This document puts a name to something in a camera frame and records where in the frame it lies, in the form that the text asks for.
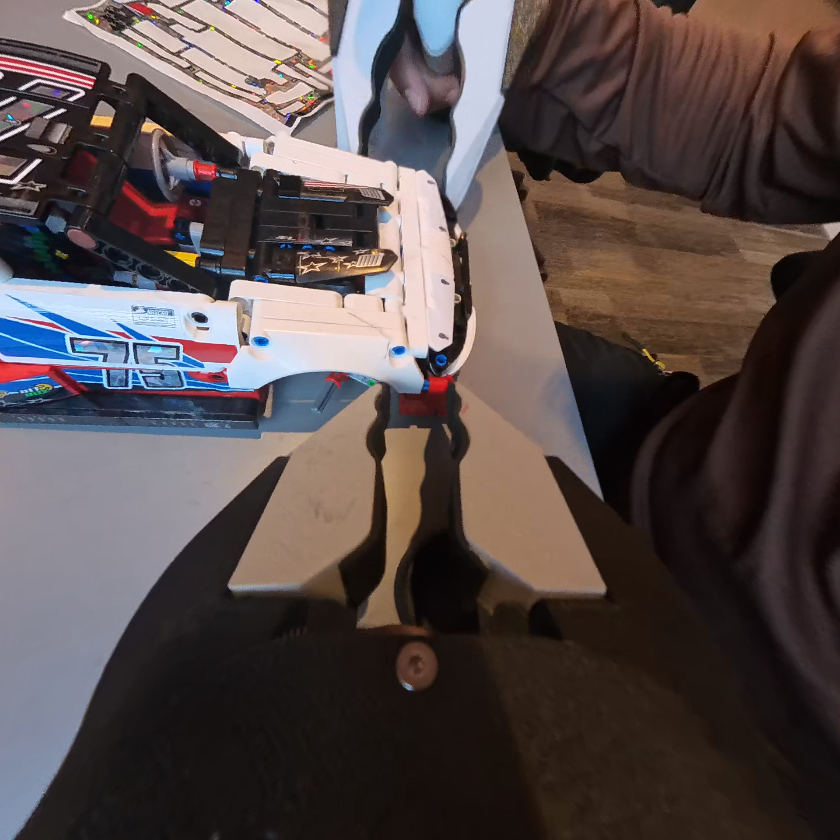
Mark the person's right hand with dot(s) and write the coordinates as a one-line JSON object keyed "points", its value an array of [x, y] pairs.
{"points": [[426, 82]]}

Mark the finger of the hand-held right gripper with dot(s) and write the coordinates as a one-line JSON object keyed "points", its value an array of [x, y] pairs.
{"points": [[354, 65], [482, 79]]}

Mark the person's right forearm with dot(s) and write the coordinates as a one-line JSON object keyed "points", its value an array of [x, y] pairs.
{"points": [[689, 98]]}

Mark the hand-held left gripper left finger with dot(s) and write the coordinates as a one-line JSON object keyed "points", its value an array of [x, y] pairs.
{"points": [[315, 518]]}

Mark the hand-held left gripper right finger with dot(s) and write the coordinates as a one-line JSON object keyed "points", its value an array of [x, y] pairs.
{"points": [[525, 525]]}

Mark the brick-built toy race car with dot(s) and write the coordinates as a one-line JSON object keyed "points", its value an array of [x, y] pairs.
{"points": [[315, 328]]}

